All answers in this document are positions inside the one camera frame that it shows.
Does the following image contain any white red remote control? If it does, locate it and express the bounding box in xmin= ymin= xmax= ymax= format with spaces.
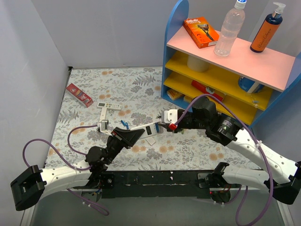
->
xmin=130 ymin=121 xmax=164 ymax=139

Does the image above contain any white battery cover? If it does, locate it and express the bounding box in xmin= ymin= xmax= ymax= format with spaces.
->
xmin=145 ymin=137 xmax=156 ymax=145

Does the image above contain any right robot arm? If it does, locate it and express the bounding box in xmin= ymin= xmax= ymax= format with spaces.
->
xmin=159 ymin=97 xmax=301 ymax=205

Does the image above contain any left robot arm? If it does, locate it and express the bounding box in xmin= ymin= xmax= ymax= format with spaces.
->
xmin=10 ymin=127 xmax=145 ymax=211

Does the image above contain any slim white black remote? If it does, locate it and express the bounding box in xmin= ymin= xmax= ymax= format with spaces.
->
xmin=99 ymin=108 xmax=107 ymax=122

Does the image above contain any white air conditioner remote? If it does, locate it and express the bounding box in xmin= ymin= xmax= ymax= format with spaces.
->
xmin=97 ymin=102 xmax=122 ymax=111

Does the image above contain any white soap bar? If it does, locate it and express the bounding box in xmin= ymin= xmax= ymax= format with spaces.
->
xmin=183 ymin=96 xmax=193 ymax=103

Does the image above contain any red box on shelf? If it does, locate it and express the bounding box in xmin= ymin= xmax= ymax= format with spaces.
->
xmin=191 ymin=80 xmax=226 ymax=102

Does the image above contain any floral table mat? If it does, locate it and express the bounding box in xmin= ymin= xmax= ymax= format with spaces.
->
xmin=45 ymin=67 xmax=257 ymax=170

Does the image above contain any red toothpaste box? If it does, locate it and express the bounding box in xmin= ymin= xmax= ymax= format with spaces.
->
xmin=65 ymin=83 xmax=94 ymax=108

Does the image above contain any white paper roll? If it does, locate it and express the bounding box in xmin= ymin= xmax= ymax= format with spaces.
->
xmin=187 ymin=55 xmax=210 ymax=72

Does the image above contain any blue pink yellow shelf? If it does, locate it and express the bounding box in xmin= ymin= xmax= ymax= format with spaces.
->
xmin=161 ymin=0 xmax=301 ymax=127

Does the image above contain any blue white container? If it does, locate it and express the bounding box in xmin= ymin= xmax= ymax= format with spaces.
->
xmin=238 ymin=76 xmax=264 ymax=93

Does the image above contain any orange razor box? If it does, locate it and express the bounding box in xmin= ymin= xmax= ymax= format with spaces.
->
xmin=183 ymin=17 xmax=219 ymax=48

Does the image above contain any clear plastic water bottle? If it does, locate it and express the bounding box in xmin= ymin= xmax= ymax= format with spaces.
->
xmin=214 ymin=0 xmax=246 ymax=57

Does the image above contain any orange pump bottle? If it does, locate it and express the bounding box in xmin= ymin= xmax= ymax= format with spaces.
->
xmin=250 ymin=2 xmax=286 ymax=53

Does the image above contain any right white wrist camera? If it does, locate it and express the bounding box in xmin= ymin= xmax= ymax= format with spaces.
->
xmin=161 ymin=109 xmax=179 ymax=131

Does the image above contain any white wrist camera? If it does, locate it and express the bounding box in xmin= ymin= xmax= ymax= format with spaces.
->
xmin=97 ymin=120 xmax=110 ymax=135
xmin=161 ymin=109 xmax=179 ymax=131

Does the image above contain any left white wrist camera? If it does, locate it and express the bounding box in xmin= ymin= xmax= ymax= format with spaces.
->
xmin=97 ymin=120 xmax=110 ymax=135

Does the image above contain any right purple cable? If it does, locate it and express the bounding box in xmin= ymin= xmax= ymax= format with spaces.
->
xmin=175 ymin=94 xmax=275 ymax=226

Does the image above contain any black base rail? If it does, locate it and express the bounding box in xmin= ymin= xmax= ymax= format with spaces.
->
xmin=79 ymin=164 xmax=229 ymax=200

